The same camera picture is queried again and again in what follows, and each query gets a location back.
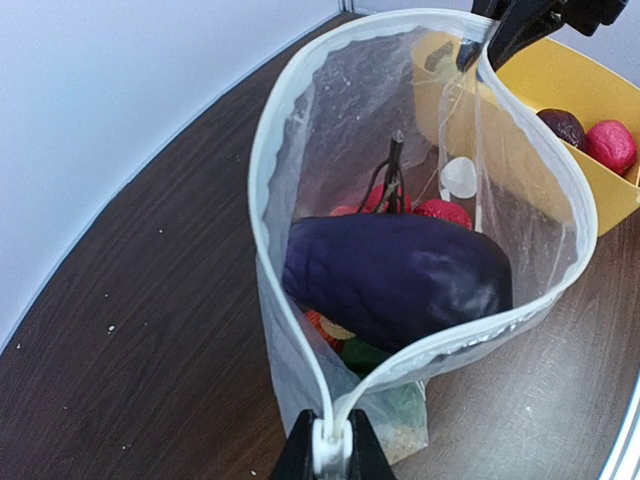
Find yellow orange toy fruit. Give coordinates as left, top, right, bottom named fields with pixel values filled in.
left=305, top=310, right=356, bottom=350

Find dark red toy beet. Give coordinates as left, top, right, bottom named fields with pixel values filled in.
left=537, top=108, right=586, bottom=151

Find left aluminium frame post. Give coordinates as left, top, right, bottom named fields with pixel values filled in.
left=338, top=0, right=355, bottom=13

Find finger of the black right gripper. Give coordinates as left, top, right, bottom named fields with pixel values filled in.
left=484, top=9, right=563, bottom=70

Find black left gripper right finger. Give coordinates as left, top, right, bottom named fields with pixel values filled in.
left=347, top=409, right=396, bottom=480

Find red toy cherries bunch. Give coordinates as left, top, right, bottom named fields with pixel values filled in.
left=330, top=130, right=473, bottom=230

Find clear polka dot zip bag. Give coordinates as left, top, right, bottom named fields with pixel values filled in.
left=248, top=9, right=598, bottom=479

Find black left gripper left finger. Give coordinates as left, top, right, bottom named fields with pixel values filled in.
left=269, top=409, right=317, bottom=480

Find purple toy eggplant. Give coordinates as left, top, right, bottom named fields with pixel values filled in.
left=282, top=214, right=514, bottom=354

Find pink toy fruit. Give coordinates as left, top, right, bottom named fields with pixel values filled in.
left=586, top=120, right=638, bottom=176

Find yellow plastic basket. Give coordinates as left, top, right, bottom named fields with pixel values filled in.
left=412, top=32, right=639, bottom=236

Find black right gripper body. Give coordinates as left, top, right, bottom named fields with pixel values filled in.
left=471, top=0, right=628, bottom=36

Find green toy pepper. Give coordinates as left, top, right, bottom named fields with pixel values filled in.
left=340, top=337, right=390, bottom=379

